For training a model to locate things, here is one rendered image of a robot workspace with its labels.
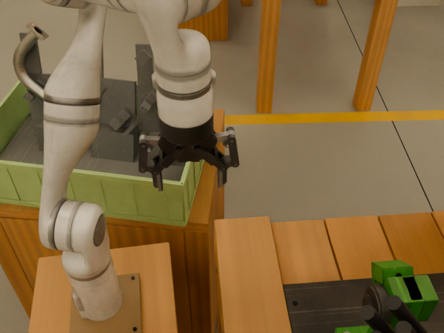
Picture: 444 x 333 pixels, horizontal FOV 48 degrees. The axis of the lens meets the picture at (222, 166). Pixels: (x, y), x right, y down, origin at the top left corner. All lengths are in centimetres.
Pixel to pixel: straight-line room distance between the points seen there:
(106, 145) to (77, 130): 65
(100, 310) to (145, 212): 36
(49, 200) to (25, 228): 68
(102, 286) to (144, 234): 45
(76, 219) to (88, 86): 23
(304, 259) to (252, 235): 14
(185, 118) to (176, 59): 9
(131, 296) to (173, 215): 28
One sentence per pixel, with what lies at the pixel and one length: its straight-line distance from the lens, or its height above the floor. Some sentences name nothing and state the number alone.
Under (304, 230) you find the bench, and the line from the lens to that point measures 127.
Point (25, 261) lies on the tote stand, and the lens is 173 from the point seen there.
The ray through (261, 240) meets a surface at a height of 90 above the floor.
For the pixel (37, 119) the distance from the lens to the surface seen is 162.
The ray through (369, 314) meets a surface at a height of 158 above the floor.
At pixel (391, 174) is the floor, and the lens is 278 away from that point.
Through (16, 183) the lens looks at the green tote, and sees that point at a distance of 146.
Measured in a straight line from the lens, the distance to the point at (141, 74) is 142.
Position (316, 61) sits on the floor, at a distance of 355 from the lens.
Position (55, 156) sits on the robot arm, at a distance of 87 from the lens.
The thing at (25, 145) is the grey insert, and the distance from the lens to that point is 163.
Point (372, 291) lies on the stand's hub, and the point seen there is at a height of 115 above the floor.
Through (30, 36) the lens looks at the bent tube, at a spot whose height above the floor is 118.
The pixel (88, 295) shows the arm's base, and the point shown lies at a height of 98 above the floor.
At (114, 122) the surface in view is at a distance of 146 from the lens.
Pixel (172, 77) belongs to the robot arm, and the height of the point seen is 151.
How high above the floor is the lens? 185
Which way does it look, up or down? 44 degrees down
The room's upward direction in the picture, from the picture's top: straight up
